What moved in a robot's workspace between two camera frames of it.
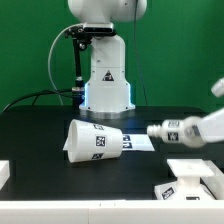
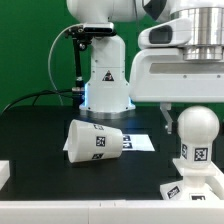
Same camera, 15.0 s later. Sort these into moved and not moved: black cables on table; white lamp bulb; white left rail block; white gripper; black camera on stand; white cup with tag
Moved: white gripper; white lamp bulb
Not moved: black cables on table; white left rail block; white cup with tag; black camera on stand
